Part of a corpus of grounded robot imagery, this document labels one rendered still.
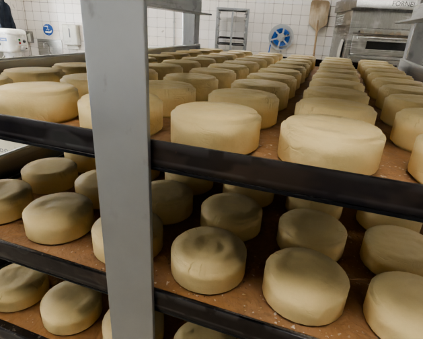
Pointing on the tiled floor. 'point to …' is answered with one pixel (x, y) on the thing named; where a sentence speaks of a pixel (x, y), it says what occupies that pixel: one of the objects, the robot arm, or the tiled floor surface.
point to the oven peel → (318, 16)
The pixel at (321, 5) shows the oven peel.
